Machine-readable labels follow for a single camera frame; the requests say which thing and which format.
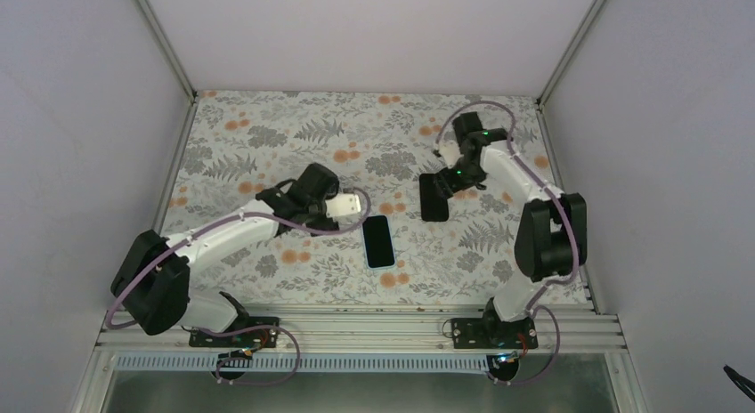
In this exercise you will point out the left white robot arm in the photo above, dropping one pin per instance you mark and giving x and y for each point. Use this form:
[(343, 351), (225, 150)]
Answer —
[(153, 284)]

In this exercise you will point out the aluminium front rail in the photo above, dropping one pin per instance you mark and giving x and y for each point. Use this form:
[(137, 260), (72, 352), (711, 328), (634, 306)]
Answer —
[(402, 330)]

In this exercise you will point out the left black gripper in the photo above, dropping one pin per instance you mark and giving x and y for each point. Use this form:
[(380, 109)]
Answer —
[(325, 225)]

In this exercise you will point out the floral patterned table mat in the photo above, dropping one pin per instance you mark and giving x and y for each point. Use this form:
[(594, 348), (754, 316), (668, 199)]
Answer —
[(243, 142)]

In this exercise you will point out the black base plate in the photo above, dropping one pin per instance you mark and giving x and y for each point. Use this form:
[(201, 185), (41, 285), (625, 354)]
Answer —
[(260, 338), (479, 333)]

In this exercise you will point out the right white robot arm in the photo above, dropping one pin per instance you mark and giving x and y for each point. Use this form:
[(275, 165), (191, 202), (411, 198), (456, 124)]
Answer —
[(551, 240)]

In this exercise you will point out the phone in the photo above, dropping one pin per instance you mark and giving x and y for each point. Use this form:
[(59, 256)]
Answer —
[(378, 243)]

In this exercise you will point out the perforated grey cable tray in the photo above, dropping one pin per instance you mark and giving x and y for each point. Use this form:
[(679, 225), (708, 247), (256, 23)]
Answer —
[(309, 362)]

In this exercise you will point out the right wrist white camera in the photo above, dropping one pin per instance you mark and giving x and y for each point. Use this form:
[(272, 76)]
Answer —
[(449, 153)]

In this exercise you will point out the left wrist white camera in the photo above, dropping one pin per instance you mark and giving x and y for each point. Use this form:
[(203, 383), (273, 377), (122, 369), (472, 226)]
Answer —
[(343, 204)]

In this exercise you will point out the wrist white camera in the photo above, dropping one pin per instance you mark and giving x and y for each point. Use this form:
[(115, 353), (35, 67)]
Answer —
[(449, 153), (343, 204)]

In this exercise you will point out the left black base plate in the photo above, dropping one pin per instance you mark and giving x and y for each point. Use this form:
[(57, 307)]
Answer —
[(260, 338)]

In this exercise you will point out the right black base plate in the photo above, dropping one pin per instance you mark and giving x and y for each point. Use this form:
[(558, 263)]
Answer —
[(479, 333)]

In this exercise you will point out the black object at corner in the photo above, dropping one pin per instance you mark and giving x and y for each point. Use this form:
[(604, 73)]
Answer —
[(742, 383)]

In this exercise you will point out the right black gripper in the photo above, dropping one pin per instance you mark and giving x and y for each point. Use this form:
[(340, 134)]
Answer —
[(450, 186)]

